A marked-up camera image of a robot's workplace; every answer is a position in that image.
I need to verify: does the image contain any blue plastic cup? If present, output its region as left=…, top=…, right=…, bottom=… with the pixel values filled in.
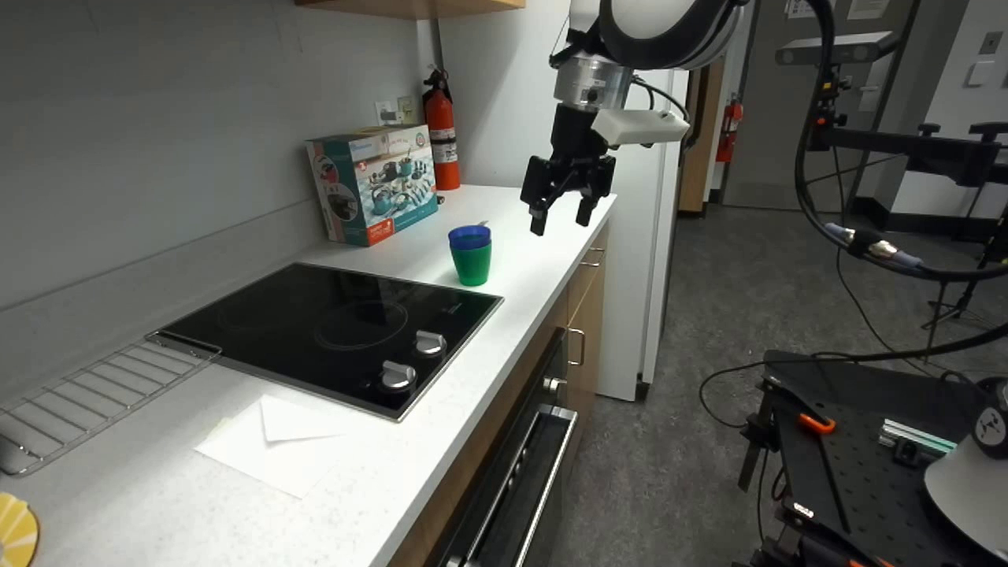
left=443, top=220, right=493, bottom=255

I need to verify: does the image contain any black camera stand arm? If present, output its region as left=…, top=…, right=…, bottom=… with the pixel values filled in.
left=806, top=121, right=1008, bottom=219

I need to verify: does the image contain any black equipment cart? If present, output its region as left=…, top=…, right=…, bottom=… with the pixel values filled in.
left=737, top=350, right=1008, bottom=567

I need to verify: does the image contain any wooden end cabinet door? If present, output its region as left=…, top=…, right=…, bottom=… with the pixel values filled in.
left=553, top=223, right=610, bottom=404

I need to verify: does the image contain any thin black floor cable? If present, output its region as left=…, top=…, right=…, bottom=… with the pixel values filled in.
left=695, top=358, right=771, bottom=436

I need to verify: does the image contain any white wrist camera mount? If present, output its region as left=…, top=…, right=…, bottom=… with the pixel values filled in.
left=589, top=100, right=691, bottom=147

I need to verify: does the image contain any teal flat item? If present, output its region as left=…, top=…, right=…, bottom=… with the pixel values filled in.
left=877, top=416, right=960, bottom=456

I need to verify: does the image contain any orange handled tool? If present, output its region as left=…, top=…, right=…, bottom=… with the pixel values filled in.
left=794, top=405, right=840, bottom=437

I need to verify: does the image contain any black glass cooktop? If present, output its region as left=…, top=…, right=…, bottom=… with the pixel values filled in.
left=153, top=262, right=505, bottom=425

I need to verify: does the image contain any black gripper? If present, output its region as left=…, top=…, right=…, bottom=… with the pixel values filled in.
left=520, top=103, right=619, bottom=240

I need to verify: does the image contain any yellow round item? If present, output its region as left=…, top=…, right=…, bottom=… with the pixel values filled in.
left=0, top=492, right=42, bottom=567

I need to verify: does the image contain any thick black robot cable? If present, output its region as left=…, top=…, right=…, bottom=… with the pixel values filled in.
left=794, top=0, right=1008, bottom=283

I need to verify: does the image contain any red fire extinguisher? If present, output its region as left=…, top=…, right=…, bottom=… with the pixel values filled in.
left=420, top=65, right=467, bottom=191
left=715, top=99, right=748, bottom=170

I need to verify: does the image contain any silver cooktop knob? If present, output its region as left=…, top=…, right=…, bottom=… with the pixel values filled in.
left=409, top=327, right=449, bottom=358
left=376, top=355, right=420, bottom=394

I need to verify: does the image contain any white refrigerator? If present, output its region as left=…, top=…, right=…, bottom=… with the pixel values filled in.
left=593, top=59, right=691, bottom=404

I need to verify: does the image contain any black built-in oven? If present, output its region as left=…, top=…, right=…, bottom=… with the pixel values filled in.
left=422, top=324, right=582, bottom=567

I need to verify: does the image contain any green plastic cup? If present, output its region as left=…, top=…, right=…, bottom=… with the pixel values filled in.
left=449, top=242, right=493, bottom=289

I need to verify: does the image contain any white round disc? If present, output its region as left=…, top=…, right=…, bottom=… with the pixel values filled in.
left=921, top=436, right=1008, bottom=565

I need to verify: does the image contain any toy cookware set box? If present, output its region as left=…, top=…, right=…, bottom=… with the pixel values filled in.
left=304, top=122, right=439, bottom=249

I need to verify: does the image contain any wall power outlet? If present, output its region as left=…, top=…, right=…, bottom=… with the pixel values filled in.
left=376, top=96, right=422, bottom=126

